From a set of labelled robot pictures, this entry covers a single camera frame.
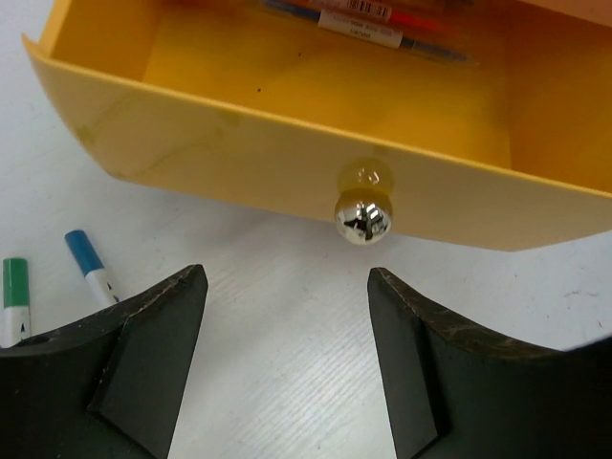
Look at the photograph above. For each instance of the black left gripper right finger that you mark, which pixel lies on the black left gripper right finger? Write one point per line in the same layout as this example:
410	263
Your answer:
457	389

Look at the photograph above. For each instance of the yellow drawer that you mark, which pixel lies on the yellow drawer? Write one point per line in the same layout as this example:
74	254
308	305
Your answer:
230	101

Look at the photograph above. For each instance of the green cap white marker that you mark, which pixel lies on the green cap white marker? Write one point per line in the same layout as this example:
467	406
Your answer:
16	318

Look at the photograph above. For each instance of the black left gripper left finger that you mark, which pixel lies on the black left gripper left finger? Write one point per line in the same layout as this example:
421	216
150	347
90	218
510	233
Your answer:
109	385

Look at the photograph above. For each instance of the blue cap white marker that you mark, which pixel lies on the blue cap white marker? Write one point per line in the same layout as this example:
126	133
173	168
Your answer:
91	268

